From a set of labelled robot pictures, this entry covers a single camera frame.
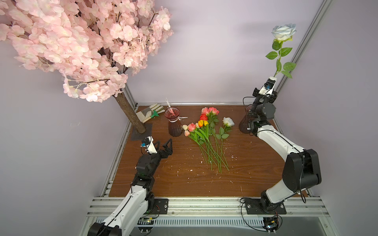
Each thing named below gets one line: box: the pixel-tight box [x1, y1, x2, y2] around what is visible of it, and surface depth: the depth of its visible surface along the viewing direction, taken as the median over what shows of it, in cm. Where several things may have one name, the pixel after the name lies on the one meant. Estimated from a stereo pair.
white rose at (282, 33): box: [265, 23, 297, 79], surface depth 55 cm
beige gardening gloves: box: [135, 103, 166, 123], surface depth 119 cm
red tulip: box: [199, 113, 209, 121], surface depth 109 cm
